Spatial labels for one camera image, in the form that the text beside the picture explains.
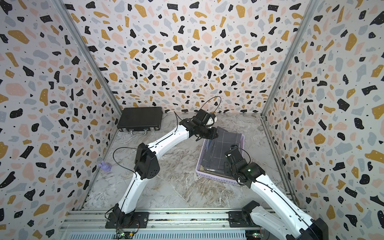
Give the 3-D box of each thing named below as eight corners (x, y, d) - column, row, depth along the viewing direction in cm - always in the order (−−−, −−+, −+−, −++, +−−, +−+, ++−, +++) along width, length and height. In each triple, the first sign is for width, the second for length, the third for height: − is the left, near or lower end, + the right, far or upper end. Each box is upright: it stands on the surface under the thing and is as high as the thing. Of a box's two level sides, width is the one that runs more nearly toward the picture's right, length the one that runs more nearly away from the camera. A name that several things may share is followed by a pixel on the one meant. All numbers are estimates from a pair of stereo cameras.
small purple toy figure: (104, 170, 93) (97, 164, 87) (108, 166, 95) (102, 160, 89) (108, 172, 92) (101, 166, 86) (112, 168, 94) (106, 162, 88)
